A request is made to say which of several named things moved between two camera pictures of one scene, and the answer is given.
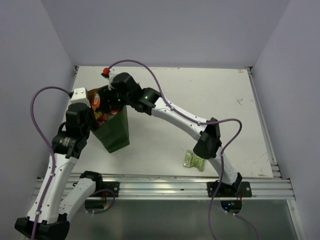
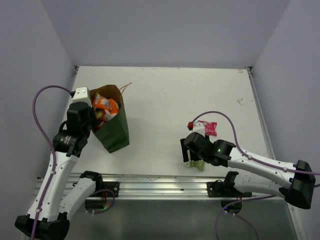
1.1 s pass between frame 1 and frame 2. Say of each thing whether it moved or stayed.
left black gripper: stayed
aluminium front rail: stayed
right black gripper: moved
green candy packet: stayed
